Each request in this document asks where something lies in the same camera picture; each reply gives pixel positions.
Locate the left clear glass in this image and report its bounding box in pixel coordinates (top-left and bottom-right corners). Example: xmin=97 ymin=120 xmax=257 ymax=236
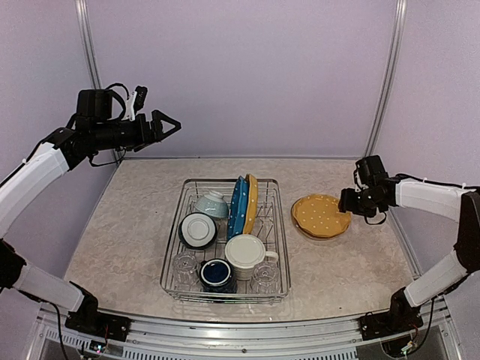
xmin=172 ymin=251 xmax=199 ymax=291

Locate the yellow polka dot plate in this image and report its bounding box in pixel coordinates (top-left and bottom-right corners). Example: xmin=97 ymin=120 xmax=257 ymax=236
xmin=291 ymin=193 xmax=351 ymax=237
xmin=243 ymin=173 xmax=259 ymax=234

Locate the blue polka dot plate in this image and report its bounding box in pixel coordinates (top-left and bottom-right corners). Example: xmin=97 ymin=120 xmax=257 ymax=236
xmin=226 ymin=176 xmax=249 ymax=241

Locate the right clear glass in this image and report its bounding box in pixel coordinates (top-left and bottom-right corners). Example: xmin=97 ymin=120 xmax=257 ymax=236
xmin=250 ymin=261 xmax=281 ymax=294

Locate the bird pattern ceramic plate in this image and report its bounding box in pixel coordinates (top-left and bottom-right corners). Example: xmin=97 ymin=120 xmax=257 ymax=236
xmin=294 ymin=222 xmax=349 ymax=241

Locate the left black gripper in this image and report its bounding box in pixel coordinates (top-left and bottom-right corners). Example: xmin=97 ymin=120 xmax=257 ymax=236
xmin=91 ymin=109 xmax=182 ymax=152

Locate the left corner aluminium post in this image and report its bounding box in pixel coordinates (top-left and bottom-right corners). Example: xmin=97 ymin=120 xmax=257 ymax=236
xmin=74 ymin=0 xmax=122 ymax=166

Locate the dark blue mug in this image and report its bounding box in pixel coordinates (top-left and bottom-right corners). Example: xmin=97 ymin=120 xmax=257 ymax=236
xmin=198 ymin=259 xmax=238 ymax=293

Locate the light striped rice bowl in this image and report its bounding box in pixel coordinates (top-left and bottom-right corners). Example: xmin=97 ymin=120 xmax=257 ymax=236
xmin=194 ymin=190 xmax=230 ymax=219

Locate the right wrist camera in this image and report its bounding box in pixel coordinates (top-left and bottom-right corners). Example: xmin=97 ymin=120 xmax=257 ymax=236
xmin=354 ymin=155 xmax=389 ymax=188

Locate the corner aluminium post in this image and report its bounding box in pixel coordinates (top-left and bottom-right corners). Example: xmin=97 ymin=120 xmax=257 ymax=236
xmin=74 ymin=0 xmax=122 ymax=166
xmin=363 ymin=0 xmax=408 ymax=157

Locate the dark blue white bowl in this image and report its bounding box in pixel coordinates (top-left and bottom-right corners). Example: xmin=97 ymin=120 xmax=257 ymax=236
xmin=178 ymin=212 xmax=218 ymax=250

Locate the back wall aluminium rail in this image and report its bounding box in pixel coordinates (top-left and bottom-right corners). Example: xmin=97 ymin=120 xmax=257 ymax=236
xmin=124 ymin=155 xmax=360 ymax=161

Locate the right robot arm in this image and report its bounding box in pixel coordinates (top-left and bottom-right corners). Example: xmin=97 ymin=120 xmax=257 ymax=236
xmin=338 ymin=155 xmax=479 ymax=340

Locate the aluminium front frame rail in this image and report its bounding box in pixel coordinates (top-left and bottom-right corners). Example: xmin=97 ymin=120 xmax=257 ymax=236
xmin=25 ymin=295 xmax=462 ymax=360

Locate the white ceramic mug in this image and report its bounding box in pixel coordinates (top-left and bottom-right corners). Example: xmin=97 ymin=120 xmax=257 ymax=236
xmin=224 ymin=234 xmax=279 ymax=281

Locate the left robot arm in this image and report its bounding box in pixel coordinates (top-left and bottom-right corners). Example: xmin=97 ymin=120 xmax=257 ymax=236
xmin=1 ymin=85 xmax=182 ymax=334

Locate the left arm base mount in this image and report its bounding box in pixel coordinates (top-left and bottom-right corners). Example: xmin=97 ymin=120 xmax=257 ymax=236
xmin=65 ymin=309 xmax=131 ymax=342

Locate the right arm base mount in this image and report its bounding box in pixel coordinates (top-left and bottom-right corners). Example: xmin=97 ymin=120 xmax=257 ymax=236
xmin=358 ymin=311 xmax=424 ymax=341

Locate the right corner aluminium post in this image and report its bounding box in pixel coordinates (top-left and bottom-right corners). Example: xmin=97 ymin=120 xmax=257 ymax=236
xmin=363 ymin=0 xmax=408 ymax=157

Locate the clear glass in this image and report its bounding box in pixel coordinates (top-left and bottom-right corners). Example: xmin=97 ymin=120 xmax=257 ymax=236
xmin=250 ymin=261 xmax=281 ymax=294
xmin=172 ymin=251 xmax=199 ymax=291

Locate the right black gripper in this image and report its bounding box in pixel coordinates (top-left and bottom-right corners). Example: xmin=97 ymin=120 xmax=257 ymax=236
xmin=337 ymin=187 xmax=384 ymax=218

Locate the metal wire dish rack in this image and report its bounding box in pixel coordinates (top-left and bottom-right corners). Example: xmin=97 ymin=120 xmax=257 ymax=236
xmin=160 ymin=178 xmax=291 ymax=304

